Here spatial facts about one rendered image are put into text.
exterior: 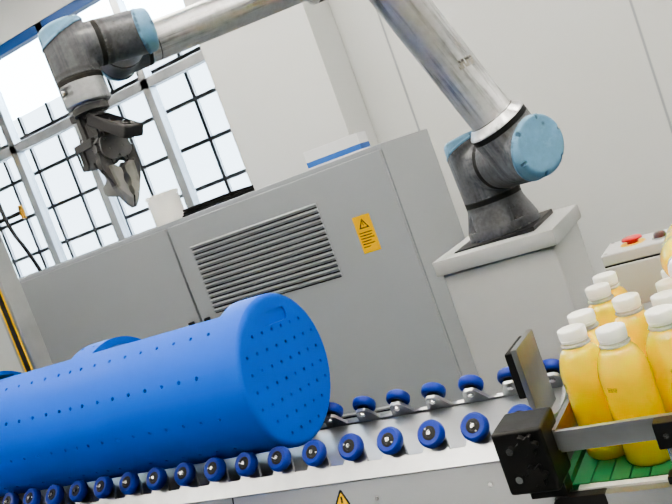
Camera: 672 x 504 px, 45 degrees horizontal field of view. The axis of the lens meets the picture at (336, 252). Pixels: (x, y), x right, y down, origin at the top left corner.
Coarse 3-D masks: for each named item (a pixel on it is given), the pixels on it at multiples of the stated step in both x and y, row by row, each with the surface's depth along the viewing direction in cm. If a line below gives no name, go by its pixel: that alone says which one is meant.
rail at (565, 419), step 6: (564, 402) 116; (564, 408) 114; (570, 408) 115; (558, 414) 112; (564, 414) 113; (570, 414) 115; (558, 420) 110; (564, 420) 112; (570, 420) 114; (558, 426) 109; (564, 426) 111; (570, 426) 113; (558, 444) 108
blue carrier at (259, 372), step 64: (256, 320) 146; (0, 384) 177; (64, 384) 163; (128, 384) 152; (192, 384) 143; (256, 384) 141; (320, 384) 157; (0, 448) 171; (64, 448) 162; (128, 448) 155; (192, 448) 149; (256, 448) 146
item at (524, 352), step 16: (528, 336) 130; (512, 352) 124; (528, 352) 128; (512, 368) 125; (528, 368) 126; (544, 368) 132; (528, 384) 124; (544, 384) 131; (528, 400) 125; (544, 400) 129
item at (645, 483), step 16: (624, 480) 105; (640, 480) 103; (656, 480) 102; (560, 496) 107; (576, 496) 106; (592, 496) 105; (608, 496) 104; (624, 496) 103; (640, 496) 102; (656, 496) 101
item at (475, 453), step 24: (360, 456) 135; (384, 456) 133; (408, 456) 130; (432, 456) 128; (456, 456) 126; (480, 456) 123; (168, 480) 158; (240, 480) 148; (264, 480) 145; (288, 480) 142; (312, 480) 139; (336, 480) 136; (360, 480) 134
